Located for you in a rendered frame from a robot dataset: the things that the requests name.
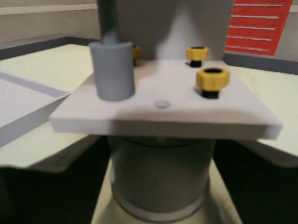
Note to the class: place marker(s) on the grey shallow rectangular tray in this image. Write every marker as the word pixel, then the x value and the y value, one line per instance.
pixel 20 95

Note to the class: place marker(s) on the red and black nut driver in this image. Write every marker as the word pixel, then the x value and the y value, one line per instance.
pixel 111 58

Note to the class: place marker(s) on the grey metal bracket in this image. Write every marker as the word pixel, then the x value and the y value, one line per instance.
pixel 164 30

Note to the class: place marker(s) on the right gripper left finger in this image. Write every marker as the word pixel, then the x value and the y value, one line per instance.
pixel 65 191

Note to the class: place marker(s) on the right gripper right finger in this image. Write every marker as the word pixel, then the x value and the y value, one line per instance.
pixel 261 180

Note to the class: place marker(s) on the grey cylinder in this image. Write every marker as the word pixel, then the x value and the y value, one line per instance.
pixel 160 180

